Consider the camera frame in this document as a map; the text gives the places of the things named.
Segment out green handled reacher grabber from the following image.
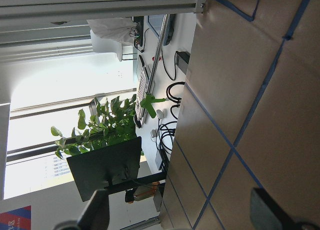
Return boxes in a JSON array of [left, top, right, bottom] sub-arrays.
[[140, 14, 171, 119]]

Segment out green potted plant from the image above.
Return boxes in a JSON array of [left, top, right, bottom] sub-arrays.
[[50, 94, 141, 160]]

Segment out white keyboard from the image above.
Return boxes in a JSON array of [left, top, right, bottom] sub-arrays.
[[135, 66, 151, 124]]

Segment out black computer monitor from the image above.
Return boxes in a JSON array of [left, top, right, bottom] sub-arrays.
[[66, 136, 167, 202]]

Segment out aluminium frame post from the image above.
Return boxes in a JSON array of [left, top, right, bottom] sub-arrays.
[[0, 0, 206, 27]]

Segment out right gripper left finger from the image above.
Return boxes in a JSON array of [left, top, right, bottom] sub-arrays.
[[53, 189, 110, 230]]

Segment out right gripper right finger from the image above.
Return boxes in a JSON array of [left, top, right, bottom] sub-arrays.
[[250, 187, 320, 230]]

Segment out black power adapter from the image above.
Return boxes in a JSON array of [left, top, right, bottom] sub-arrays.
[[174, 51, 190, 75]]

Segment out person holding black device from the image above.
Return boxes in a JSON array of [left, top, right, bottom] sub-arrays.
[[87, 17, 140, 45]]

